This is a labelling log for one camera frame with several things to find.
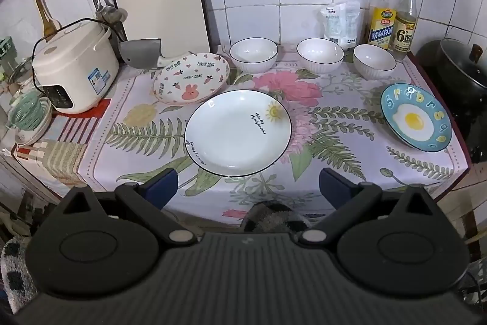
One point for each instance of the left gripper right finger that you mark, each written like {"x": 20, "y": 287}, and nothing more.
{"x": 350, "y": 201}

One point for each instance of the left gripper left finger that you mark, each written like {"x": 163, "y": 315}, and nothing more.
{"x": 145, "y": 201}

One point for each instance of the blue fried egg plate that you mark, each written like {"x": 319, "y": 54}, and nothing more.
{"x": 416, "y": 117}

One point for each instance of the large white sun plate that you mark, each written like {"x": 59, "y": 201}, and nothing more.
{"x": 238, "y": 133}

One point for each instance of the pink rabbit carrot plate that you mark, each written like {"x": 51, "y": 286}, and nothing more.
{"x": 190, "y": 79}

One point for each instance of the white ribbed bowl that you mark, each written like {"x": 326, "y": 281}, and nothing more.
{"x": 320, "y": 56}
{"x": 372, "y": 62}
{"x": 254, "y": 55}

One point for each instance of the striped cloth mat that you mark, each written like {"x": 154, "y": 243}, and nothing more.
{"x": 55, "y": 158}

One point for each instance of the white rice cooker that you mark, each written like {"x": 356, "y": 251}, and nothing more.
{"x": 76, "y": 67}

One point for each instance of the white vinegar bottle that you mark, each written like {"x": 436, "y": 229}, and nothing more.
{"x": 404, "y": 28}

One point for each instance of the black wok with glass lid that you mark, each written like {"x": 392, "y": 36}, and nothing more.
{"x": 458, "y": 72}

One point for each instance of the white salt bag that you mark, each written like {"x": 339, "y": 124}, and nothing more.
{"x": 341, "y": 23}

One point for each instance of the cooking wine bottle yellow label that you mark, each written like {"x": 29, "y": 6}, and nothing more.
{"x": 380, "y": 22}

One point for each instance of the wooden spatula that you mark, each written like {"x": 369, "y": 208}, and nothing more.
{"x": 49, "y": 24}

